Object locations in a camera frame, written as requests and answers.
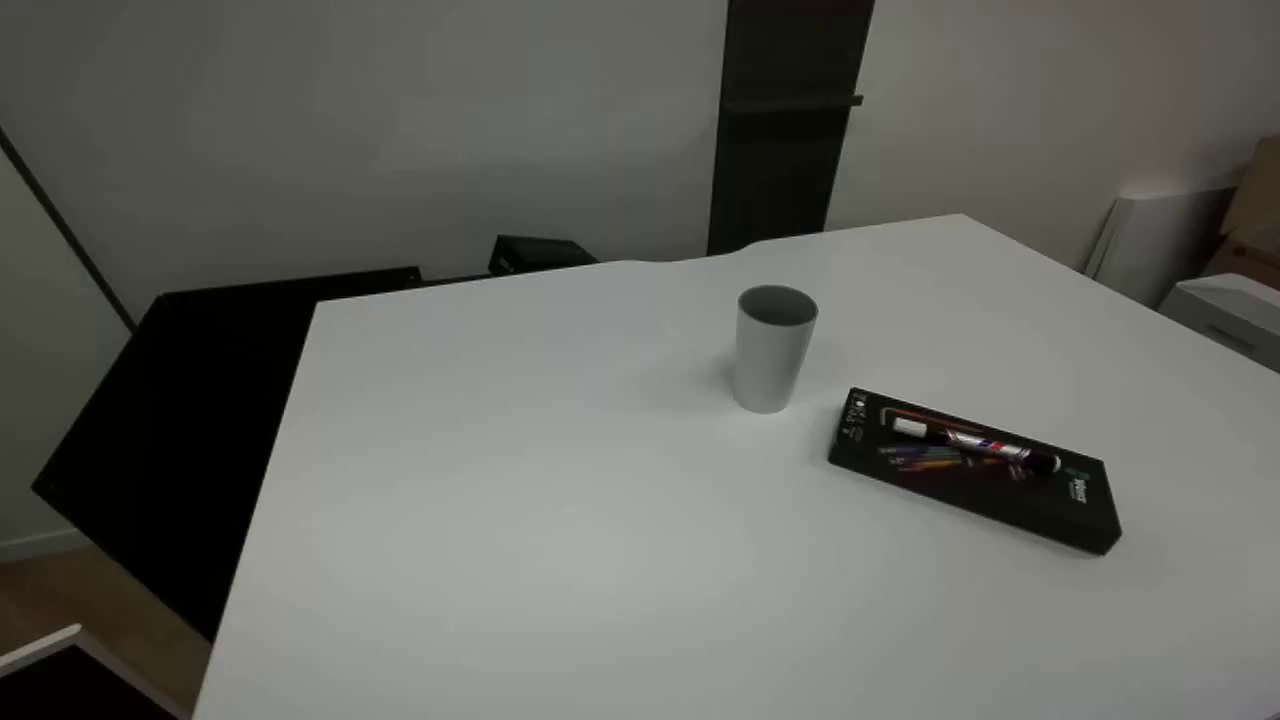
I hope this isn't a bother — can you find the black rectangular tray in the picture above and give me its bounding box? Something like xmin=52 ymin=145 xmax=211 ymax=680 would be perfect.
xmin=822 ymin=383 xmax=1126 ymax=562

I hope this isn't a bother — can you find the dark vertical pillar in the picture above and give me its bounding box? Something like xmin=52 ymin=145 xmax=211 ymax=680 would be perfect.
xmin=703 ymin=0 xmax=881 ymax=258

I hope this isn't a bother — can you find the black side table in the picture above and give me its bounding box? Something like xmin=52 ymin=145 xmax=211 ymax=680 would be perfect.
xmin=26 ymin=265 xmax=427 ymax=645

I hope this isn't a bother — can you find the white flat box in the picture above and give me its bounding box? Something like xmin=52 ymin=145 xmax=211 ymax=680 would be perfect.
xmin=1154 ymin=267 xmax=1280 ymax=375

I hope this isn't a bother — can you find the white marker red blue print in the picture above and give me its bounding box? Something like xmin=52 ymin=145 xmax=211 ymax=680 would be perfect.
xmin=875 ymin=409 xmax=1065 ymax=482

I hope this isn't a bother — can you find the white bin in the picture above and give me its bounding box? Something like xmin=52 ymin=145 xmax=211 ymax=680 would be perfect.
xmin=1079 ymin=184 xmax=1236 ymax=307

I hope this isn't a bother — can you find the brown cardboard box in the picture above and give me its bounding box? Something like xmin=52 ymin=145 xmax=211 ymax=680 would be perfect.
xmin=1202 ymin=134 xmax=1280 ymax=294

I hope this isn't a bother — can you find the grey paper cup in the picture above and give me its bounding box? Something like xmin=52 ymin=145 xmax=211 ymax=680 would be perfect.
xmin=726 ymin=281 xmax=819 ymax=415

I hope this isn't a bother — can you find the white-edged dark cabinet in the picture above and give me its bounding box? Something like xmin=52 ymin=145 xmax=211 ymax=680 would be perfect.
xmin=0 ymin=620 xmax=183 ymax=720

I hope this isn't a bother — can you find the thin red pen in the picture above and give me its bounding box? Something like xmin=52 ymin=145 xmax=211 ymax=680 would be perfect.
xmin=875 ymin=446 xmax=966 ymax=472

